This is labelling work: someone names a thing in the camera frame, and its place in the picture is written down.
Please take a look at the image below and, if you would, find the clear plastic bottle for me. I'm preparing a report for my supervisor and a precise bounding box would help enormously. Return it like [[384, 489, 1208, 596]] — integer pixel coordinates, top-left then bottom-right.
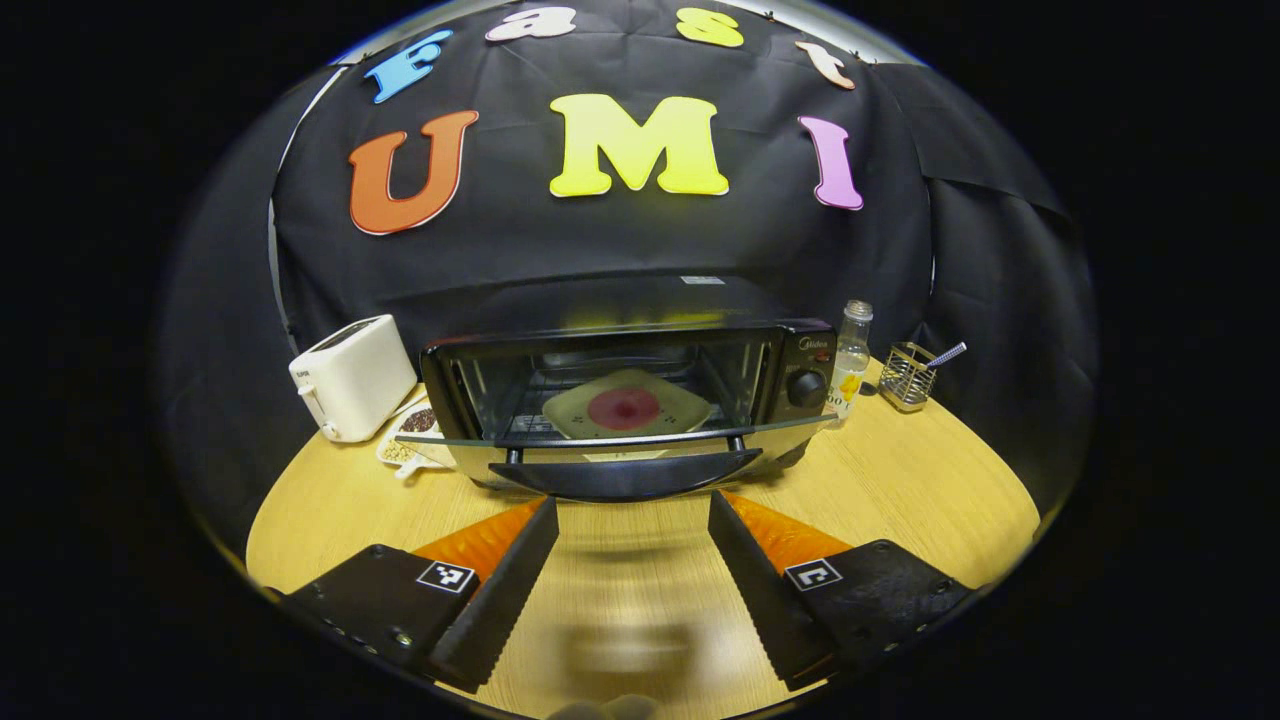
[[824, 299, 875, 422]]

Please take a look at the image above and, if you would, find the black electric oven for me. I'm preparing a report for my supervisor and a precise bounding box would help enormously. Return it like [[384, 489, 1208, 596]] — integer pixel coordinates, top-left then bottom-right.
[[396, 274, 840, 502]]

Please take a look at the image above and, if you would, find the white dish of beans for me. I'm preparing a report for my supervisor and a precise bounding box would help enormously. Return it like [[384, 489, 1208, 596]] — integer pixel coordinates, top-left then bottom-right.
[[375, 397, 457, 480]]

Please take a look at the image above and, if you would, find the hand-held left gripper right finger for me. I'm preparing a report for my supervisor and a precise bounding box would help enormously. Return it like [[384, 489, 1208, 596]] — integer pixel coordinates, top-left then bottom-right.
[[707, 489, 974, 692]]

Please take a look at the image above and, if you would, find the pink ham slice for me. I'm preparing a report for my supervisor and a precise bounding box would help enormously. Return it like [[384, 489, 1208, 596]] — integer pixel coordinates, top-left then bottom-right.
[[586, 387, 663, 432]]

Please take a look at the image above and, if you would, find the white toaster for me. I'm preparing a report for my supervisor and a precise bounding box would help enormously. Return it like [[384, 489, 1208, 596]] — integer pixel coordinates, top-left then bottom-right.
[[288, 314, 419, 444]]

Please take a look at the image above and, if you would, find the white square plate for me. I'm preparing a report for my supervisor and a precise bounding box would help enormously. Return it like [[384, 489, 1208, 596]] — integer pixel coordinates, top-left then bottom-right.
[[542, 367, 714, 440]]

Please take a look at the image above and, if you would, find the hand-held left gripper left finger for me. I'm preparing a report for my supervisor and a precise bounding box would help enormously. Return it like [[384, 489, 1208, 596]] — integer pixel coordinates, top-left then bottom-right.
[[283, 496, 560, 695]]

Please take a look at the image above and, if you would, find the metal wire basket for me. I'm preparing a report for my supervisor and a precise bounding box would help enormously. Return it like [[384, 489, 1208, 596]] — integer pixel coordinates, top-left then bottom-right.
[[879, 341, 939, 414]]

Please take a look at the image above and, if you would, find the black backdrop cloth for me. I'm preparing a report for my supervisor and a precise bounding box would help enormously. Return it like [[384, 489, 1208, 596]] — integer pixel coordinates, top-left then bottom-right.
[[160, 0, 1101, 546]]

